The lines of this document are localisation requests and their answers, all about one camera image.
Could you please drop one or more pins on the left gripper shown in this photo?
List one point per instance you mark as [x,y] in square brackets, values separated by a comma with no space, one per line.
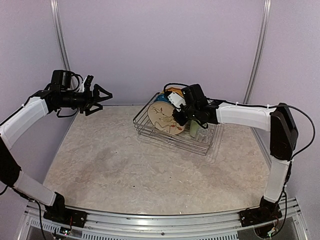
[89,101]

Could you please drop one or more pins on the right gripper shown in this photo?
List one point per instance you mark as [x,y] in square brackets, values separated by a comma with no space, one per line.
[182,120]

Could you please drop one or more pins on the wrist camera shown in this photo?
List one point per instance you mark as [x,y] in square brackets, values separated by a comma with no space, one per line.
[84,84]
[176,100]

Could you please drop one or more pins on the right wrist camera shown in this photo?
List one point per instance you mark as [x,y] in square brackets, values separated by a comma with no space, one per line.
[176,100]

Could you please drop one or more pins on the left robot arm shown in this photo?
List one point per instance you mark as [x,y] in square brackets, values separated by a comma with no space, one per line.
[66,90]

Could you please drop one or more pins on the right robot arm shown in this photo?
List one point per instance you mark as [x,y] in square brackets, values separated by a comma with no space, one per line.
[278,121]

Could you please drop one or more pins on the pale green mug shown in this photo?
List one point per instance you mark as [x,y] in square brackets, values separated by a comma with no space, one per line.
[195,129]

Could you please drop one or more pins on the right aluminium corner post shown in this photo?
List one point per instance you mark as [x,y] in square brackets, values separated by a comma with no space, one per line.
[259,50]

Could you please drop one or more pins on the blue polka dot plate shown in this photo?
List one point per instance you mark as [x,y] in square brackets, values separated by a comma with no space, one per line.
[163,97]

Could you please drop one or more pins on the clear glass cup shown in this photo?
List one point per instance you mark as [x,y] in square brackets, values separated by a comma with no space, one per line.
[203,135]

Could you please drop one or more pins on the left aluminium corner post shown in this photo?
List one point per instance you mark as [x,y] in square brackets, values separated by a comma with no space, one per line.
[59,34]

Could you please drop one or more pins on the yellow polka dot plate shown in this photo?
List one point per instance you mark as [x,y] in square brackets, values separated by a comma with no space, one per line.
[176,90]

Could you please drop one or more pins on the aluminium corner post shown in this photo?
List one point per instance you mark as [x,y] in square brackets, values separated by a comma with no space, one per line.
[59,34]
[259,50]

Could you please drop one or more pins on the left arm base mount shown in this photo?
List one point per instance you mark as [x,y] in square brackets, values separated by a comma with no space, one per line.
[70,217]

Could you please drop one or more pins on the aluminium front rail frame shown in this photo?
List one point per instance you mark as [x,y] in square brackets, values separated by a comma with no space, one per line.
[103,225]

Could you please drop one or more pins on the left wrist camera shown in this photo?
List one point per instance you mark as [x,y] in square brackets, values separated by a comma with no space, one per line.
[84,84]

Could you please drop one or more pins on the cream bird pattern plate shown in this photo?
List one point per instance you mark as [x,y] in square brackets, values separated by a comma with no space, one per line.
[160,115]

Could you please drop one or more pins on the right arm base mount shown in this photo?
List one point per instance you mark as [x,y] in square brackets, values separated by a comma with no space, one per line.
[258,215]

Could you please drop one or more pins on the metal wire dish rack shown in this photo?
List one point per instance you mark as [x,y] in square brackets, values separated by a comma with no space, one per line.
[182,141]

